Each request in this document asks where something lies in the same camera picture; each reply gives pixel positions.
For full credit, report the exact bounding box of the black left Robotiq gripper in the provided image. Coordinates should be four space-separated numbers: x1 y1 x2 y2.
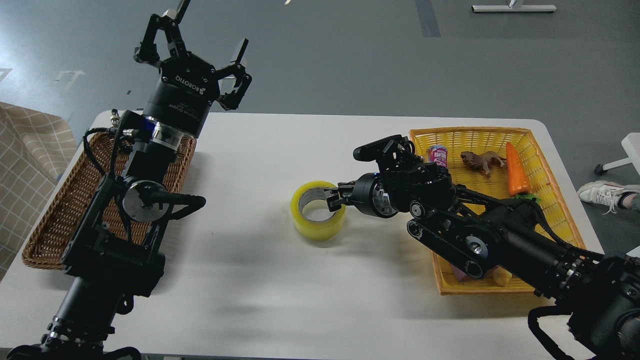
133 0 253 139

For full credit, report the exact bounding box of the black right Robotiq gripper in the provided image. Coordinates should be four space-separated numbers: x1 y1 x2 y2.
323 173 391 218

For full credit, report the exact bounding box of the yellow tape roll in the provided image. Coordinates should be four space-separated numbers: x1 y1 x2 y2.
289 180 346 242

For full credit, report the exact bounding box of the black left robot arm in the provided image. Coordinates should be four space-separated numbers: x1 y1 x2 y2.
7 0 252 360

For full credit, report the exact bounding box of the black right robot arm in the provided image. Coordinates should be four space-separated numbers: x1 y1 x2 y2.
322 134 640 360

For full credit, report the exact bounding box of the small drink can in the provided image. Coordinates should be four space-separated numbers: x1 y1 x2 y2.
426 144 449 168

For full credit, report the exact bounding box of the yellow plastic basket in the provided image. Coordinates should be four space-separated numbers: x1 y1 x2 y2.
409 126 585 296

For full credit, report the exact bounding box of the purple foam cube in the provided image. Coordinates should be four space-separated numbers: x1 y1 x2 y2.
450 264 473 283

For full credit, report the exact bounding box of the brown toy animal figure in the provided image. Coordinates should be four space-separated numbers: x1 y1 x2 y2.
460 151 507 178

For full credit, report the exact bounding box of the brown wicker basket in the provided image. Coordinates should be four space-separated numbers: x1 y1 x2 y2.
22 132 197 270

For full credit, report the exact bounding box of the beige checkered cloth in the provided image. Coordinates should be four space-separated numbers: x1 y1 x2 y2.
0 102 78 277

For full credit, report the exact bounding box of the orange toy carrot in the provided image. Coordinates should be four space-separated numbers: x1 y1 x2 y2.
505 142 541 204

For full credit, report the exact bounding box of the toy croissant bread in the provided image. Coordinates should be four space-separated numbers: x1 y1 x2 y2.
492 266 514 287

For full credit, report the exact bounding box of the white metal floor bar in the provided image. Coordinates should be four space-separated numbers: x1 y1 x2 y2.
471 0 558 13

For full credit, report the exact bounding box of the white sneaker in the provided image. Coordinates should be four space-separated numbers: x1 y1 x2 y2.
576 180 640 214

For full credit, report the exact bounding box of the white chair base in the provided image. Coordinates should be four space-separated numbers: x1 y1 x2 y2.
594 132 640 177

